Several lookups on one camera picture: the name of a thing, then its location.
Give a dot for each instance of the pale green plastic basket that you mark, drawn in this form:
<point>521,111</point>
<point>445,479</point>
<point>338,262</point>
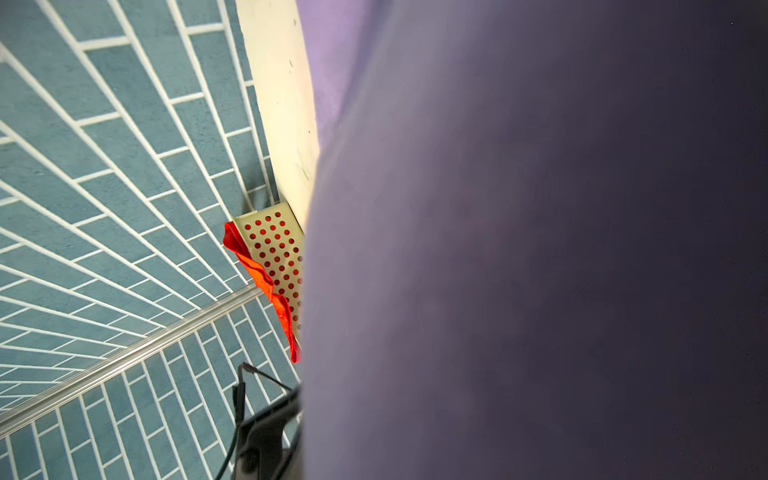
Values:
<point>275,239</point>

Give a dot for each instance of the purple t shirt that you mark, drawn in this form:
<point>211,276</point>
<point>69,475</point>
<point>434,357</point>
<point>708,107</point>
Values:
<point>537,244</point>

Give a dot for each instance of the red t shirt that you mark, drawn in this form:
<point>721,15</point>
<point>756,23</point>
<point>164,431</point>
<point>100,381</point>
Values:
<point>234,242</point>

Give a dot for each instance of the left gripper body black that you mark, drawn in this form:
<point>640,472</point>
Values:
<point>269,443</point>

